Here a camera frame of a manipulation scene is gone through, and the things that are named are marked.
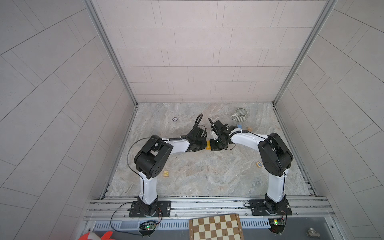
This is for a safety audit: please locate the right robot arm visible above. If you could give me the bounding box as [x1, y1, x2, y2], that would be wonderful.
[210, 121, 294, 216]

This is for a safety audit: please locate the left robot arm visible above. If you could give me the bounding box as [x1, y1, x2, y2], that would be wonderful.
[133, 125, 208, 217]

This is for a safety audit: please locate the striped ceramic mug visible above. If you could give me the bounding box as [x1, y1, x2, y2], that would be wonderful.
[231, 108, 249, 123]

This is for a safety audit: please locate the checkered chess board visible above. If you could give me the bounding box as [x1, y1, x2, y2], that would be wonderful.
[189, 214, 245, 240]

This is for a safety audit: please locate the left circuit board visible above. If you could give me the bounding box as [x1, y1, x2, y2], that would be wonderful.
[139, 221, 158, 231]

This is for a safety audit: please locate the circuit board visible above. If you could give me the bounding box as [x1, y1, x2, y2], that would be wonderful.
[268, 218, 286, 234]
[139, 221, 158, 231]

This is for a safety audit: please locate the right circuit board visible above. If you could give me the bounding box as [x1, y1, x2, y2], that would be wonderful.
[268, 218, 286, 234]

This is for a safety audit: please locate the metal clamp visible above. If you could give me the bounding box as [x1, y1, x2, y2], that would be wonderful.
[307, 228, 321, 239]

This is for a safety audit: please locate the red white object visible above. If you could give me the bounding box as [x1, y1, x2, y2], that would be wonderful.
[78, 231, 114, 240]

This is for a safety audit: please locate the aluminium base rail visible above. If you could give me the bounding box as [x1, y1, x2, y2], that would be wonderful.
[76, 196, 345, 240]

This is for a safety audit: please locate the aluminium corner post right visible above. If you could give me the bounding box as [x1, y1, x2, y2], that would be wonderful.
[272, 0, 338, 106]

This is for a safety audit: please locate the aluminium corner post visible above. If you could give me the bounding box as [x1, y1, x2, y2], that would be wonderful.
[272, 0, 338, 106]
[84, 0, 138, 108]

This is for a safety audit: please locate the aluminium corner post left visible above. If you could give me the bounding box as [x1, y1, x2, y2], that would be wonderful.
[84, 0, 138, 108]

